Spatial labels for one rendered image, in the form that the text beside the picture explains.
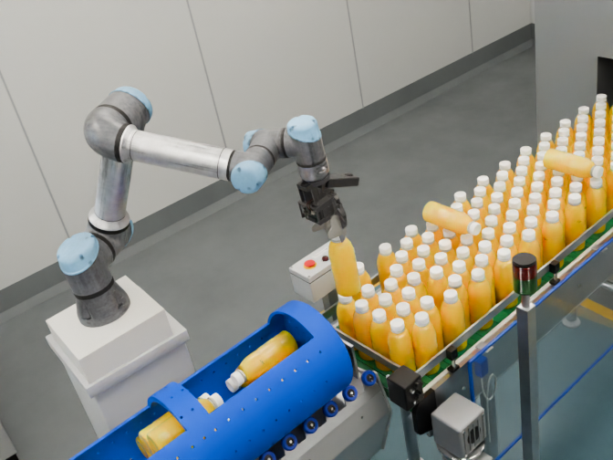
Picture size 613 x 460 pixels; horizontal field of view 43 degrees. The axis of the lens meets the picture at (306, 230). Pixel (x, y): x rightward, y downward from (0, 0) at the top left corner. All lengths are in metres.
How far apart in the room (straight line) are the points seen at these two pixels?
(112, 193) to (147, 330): 0.39
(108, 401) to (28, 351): 2.24
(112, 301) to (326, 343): 0.62
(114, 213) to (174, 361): 0.47
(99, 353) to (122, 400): 0.18
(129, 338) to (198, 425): 0.41
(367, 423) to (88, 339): 0.81
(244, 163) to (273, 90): 3.45
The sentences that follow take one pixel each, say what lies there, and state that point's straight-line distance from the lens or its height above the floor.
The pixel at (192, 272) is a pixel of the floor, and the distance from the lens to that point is 4.60.
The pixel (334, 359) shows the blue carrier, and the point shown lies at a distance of 2.05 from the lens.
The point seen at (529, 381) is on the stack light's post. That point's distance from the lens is 2.38.
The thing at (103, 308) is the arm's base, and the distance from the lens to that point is 2.23.
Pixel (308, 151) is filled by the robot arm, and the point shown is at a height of 1.67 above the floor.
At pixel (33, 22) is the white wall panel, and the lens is 4.45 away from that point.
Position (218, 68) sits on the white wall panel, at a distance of 4.97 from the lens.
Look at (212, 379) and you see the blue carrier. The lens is 2.19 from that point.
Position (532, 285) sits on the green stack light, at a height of 1.19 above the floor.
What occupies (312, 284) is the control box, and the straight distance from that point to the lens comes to 2.44.
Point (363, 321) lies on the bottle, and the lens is 2.29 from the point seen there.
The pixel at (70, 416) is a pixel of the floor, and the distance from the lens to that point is 3.97.
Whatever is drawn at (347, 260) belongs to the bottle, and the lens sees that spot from 2.08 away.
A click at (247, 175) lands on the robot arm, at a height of 1.70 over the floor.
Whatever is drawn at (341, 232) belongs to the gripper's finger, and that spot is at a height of 1.41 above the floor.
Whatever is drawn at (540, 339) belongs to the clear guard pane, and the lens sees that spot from 2.57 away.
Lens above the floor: 2.52
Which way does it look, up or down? 32 degrees down
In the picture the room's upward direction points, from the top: 12 degrees counter-clockwise
